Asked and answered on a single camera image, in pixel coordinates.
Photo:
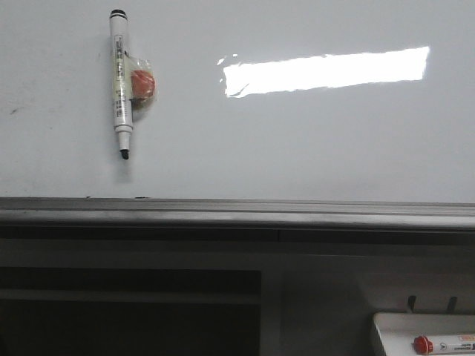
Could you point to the red round magnet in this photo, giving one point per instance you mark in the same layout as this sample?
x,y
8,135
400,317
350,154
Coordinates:
x,y
143,84

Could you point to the white black whiteboard marker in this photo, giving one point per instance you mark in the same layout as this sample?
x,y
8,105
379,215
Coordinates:
x,y
121,81

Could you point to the white whiteboard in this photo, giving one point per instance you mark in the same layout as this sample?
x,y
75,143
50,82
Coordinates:
x,y
272,100

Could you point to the grey aluminium whiteboard ledge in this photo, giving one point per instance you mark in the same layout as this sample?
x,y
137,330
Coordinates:
x,y
144,212

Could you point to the red capped whiteboard marker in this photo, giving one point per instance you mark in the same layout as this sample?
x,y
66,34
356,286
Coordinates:
x,y
444,344

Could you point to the white plastic marker tray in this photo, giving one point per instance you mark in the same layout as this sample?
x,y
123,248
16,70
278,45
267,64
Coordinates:
x,y
393,333

